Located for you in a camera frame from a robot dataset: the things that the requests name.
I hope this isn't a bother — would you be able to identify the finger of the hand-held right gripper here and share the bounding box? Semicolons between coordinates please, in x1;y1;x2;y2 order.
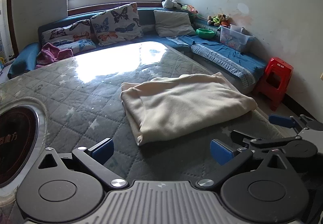
230;130;302;150
268;113;323;130

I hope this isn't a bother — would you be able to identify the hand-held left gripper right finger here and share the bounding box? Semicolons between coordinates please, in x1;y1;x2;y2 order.
197;139;287;187

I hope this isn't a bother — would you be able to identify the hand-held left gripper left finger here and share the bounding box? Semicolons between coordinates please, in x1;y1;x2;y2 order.
38;138;128;188

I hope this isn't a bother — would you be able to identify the cream sweater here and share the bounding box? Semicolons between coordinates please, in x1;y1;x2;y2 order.
120;72;258;146

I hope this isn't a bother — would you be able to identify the red plastic stool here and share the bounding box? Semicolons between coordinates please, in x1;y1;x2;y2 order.
254;57;294;111

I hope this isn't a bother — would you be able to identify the grey quilted star table cover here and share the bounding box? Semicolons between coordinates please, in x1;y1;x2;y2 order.
0;41;288;189

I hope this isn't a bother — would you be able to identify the blue patterned sofa cover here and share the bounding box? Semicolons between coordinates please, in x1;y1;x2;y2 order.
165;34;268;89

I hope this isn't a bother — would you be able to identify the round black induction cooker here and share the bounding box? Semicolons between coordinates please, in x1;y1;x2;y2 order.
0;97;49;214

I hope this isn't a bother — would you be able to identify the clear plastic storage box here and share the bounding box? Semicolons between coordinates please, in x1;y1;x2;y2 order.
218;24;256;53

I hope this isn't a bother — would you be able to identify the green bowl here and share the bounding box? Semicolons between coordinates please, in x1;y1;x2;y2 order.
196;28;217;40

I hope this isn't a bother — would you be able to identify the pink cloth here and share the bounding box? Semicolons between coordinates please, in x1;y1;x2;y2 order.
35;42;74;69

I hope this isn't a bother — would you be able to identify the brown teddy bear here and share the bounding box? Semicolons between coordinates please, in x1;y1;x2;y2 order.
218;13;231;28

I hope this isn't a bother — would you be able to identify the long butterfly print cushion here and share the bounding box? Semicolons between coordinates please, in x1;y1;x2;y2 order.
41;19;97;53

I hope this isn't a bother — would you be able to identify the blue sofa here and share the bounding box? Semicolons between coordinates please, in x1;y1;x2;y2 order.
7;7;268;94

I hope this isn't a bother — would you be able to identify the large butterfly print cushion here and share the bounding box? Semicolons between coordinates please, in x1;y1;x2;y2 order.
90;2;144;46

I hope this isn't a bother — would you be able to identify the grey cushion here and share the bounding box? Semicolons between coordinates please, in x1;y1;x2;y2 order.
153;10;197;38

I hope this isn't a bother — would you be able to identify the colourful plush toy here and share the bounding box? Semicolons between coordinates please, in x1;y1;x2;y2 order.
181;5;198;15

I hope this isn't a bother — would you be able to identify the black and white plush toy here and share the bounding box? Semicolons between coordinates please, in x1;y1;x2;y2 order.
161;0;182;10

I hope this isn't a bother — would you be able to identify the brown door frame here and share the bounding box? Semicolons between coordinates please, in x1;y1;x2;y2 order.
5;0;21;59

